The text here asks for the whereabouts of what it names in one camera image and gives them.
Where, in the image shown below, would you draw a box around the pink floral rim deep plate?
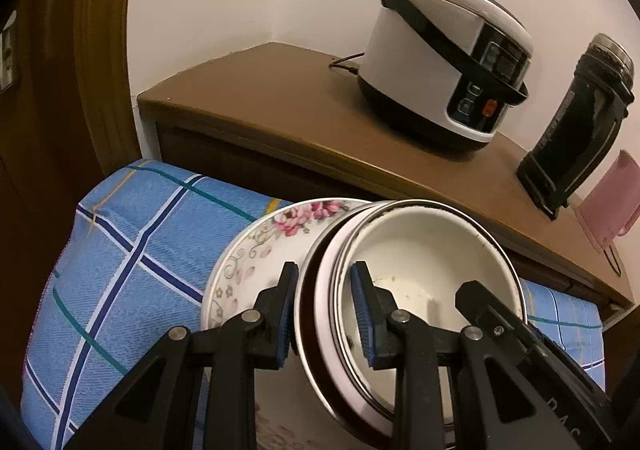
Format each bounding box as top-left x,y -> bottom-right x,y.
200,197 -> 381,450

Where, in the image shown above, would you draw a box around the stainless steel bowl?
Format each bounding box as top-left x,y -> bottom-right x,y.
330,200 -> 526,423

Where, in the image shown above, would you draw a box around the black rice cooker cord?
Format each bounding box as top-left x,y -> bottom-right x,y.
329,52 -> 365,76

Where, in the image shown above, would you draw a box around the white enamel bowl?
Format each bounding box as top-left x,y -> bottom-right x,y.
334,207 -> 518,423

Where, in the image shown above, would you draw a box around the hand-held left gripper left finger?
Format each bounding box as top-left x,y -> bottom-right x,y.
65,261 -> 301,450

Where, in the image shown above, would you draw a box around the black kettle cable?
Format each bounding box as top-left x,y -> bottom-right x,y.
602,243 -> 623,278

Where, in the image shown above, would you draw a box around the brown wooden door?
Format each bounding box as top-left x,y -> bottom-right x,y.
0,0 -> 101,381

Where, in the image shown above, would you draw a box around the black thermos flask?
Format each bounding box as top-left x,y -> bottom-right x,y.
516,33 -> 636,222

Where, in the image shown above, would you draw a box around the white black rice cooker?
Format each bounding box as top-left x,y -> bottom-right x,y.
357,0 -> 533,153

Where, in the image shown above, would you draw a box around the wooden door frame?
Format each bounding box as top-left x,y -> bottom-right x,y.
75,0 -> 146,181

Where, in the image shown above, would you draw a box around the metal door handle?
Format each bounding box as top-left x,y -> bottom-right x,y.
0,13 -> 21,91

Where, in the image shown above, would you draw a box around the blue plaid tablecloth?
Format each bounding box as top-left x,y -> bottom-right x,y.
20,157 -> 608,450

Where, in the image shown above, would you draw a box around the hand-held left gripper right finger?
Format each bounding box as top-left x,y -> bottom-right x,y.
350,260 -> 556,450

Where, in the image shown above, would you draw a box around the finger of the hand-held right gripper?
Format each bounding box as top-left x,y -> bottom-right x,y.
455,280 -> 544,372

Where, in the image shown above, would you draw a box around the brown wooden cabinet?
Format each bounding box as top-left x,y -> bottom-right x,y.
137,42 -> 636,326

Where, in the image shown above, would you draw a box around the pink electric kettle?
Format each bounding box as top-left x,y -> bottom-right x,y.
574,149 -> 640,253

